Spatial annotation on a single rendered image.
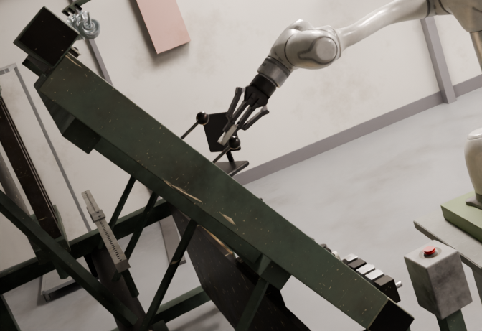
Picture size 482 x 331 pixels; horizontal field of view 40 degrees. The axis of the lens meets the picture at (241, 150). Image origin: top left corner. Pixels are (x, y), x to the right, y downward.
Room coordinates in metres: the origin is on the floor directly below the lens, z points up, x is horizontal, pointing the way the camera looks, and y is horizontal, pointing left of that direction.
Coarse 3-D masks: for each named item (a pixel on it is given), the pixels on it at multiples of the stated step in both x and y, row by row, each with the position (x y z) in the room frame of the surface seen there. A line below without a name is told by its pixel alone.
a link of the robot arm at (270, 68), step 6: (264, 60) 1.97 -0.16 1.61; (270, 60) 1.94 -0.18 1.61; (276, 60) 1.94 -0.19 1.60; (264, 66) 1.95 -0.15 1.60; (270, 66) 1.93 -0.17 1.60; (276, 66) 1.93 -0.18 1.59; (282, 66) 1.93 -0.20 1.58; (258, 72) 1.97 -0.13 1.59; (264, 72) 1.93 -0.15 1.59; (270, 72) 1.93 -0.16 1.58; (276, 72) 1.93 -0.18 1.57; (282, 72) 1.93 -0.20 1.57; (288, 72) 1.94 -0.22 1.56; (270, 78) 1.93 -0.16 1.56; (276, 78) 1.92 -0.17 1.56; (282, 78) 1.93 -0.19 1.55; (276, 84) 1.94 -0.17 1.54; (282, 84) 1.95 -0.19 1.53
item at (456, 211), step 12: (468, 192) 2.31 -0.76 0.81; (444, 204) 2.29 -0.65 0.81; (456, 204) 2.25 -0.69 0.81; (444, 216) 2.29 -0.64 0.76; (456, 216) 2.18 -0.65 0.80; (468, 216) 2.13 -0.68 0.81; (480, 216) 2.09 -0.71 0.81; (468, 228) 2.11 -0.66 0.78; (480, 228) 2.02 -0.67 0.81; (480, 240) 2.04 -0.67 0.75
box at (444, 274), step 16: (416, 256) 1.77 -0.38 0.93; (448, 256) 1.71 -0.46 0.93; (416, 272) 1.75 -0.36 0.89; (432, 272) 1.70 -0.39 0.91; (448, 272) 1.71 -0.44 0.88; (464, 272) 1.72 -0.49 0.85; (416, 288) 1.78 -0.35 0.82; (432, 288) 1.69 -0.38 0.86; (448, 288) 1.71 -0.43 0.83; (464, 288) 1.72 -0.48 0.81; (432, 304) 1.72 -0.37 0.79; (448, 304) 1.70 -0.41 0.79; (464, 304) 1.71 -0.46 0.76
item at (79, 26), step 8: (80, 0) 2.26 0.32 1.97; (88, 0) 2.13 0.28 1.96; (72, 8) 2.63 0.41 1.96; (80, 16) 2.31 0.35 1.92; (88, 16) 2.12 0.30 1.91; (72, 24) 2.40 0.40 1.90; (80, 24) 2.17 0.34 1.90; (88, 24) 2.25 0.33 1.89; (96, 24) 2.19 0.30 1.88; (80, 32) 2.20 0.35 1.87; (88, 32) 2.25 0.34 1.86; (96, 32) 2.15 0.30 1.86
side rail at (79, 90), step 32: (64, 64) 1.51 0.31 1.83; (64, 96) 1.51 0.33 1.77; (96, 96) 1.52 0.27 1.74; (96, 128) 1.51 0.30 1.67; (128, 128) 1.53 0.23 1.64; (160, 128) 1.55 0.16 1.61; (160, 160) 1.54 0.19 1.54; (192, 160) 1.56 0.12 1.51; (192, 192) 1.55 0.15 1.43; (224, 192) 1.57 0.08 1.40; (224, 224) 1.57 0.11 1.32; (256, 224) 1.59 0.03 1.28; (288, 224) 1.61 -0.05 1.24; (288, 256) 1.60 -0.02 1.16; (320, 256) 1.62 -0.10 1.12; (320, 288) 1.61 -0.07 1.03; (352, 288) 1.63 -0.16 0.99
